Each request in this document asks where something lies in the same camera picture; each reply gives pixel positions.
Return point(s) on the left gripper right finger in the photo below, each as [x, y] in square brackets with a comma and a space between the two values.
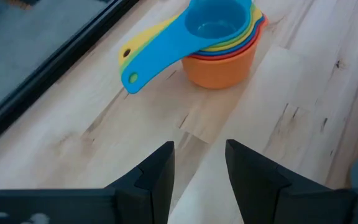
[259, 193]

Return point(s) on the black metal table frame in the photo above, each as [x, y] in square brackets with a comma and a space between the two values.
[43, 77]

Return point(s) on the orange measuring cup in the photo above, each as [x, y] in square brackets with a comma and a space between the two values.
[219, 74]

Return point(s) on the yellow measuring cup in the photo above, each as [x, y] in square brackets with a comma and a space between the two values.
[145, 37]

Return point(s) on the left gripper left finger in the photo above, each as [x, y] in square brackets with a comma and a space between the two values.
[154, 193]

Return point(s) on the light blue measuring cup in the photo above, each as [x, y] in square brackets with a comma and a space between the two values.
[172, 46]

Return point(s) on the red measuring cup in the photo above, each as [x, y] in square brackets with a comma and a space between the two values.
[219, 58]

